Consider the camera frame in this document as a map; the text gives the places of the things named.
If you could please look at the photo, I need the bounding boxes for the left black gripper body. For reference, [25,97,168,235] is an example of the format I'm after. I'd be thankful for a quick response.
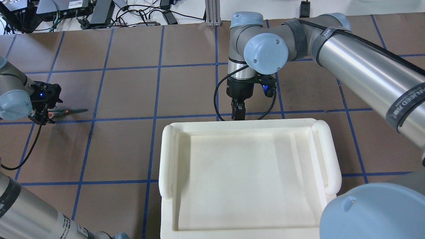
[28,83,63,125]

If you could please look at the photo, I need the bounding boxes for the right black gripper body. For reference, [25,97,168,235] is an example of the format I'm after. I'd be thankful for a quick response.
[226,77,255,103]

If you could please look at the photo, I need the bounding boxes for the grey orange scissors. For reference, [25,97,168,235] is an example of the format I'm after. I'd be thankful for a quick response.
[48,107,88,119]

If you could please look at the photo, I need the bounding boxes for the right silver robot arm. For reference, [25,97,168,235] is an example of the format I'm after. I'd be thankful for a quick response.
[277,13,424,196]

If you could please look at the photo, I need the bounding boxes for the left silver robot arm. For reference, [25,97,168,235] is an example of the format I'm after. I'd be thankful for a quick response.
[0,57,129,239]

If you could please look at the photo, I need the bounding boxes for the white foam tray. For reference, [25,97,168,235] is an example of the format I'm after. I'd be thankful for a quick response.
[158,118,342,239]

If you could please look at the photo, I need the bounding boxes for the black electronics box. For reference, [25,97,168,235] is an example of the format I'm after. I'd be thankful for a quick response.
[36,0,94,21]

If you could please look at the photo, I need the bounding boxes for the black power adapter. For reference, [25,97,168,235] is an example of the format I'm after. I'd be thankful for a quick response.
[89,0,115,27]

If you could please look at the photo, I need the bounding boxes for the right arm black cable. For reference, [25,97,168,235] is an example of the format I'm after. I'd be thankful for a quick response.
[213,65,277,121]

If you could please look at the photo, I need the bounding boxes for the aluminium frame post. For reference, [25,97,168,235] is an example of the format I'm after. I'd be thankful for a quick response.
[205,0,222,26]

